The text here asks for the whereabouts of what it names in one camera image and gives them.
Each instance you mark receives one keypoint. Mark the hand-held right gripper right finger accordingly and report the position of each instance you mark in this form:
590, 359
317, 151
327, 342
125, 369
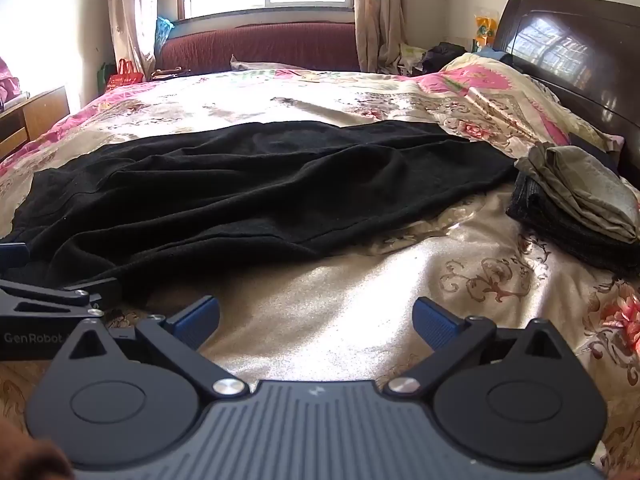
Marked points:
435, 317

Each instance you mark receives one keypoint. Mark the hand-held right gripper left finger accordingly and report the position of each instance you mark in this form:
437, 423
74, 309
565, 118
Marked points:
197, 317

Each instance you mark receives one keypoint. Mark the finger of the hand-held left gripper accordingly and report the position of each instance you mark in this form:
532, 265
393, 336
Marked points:
55, 294
12, 256

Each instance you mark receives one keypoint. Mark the black pants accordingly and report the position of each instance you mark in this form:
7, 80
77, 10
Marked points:
250, 195

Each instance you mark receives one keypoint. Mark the gold floral bedspread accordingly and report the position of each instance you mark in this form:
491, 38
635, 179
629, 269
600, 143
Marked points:
325, 320

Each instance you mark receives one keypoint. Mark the pink floral quilt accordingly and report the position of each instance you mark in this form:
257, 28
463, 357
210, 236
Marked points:
65, 120

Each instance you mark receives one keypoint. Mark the dark grey folded garment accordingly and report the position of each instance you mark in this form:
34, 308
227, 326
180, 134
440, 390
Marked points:
550, 225

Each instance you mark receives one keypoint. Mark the wooden cabinet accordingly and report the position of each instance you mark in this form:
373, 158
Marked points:
45, 110

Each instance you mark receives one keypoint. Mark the pink cloth pile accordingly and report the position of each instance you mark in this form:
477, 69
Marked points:
7, 85

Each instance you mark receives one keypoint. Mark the grey-green folded garment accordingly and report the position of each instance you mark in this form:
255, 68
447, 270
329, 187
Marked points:
575, 180

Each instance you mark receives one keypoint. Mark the green shopping bag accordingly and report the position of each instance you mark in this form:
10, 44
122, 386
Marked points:
102, 77

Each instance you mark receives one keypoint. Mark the red shopping bag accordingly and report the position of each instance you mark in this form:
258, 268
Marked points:
125, 77

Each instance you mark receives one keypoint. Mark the pink floral pillow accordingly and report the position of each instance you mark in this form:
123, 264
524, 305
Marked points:
500, 90

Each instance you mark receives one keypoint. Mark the pale cloth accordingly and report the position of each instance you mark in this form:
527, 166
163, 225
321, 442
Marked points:
410, 57

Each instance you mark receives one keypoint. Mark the grey cushion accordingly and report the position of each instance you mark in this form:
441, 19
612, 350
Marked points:
260, 63

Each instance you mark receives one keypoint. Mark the dark clothes pile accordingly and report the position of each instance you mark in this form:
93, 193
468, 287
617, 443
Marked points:
442, 55

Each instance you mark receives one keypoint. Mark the blue plastic bag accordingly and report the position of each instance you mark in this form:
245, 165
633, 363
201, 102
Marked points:
161, 35

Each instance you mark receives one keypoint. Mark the beige floral curtain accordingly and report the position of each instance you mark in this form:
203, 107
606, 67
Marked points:
132, 10
375, 10

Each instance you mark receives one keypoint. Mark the maroon sofa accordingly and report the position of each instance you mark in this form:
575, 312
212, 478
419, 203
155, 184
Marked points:
260, 45

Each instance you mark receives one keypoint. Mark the yellow package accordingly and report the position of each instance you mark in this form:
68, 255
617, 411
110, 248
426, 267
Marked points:
485, 30

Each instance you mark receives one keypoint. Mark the dark wooden headboard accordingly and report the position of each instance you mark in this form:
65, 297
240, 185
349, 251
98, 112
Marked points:
575, 60

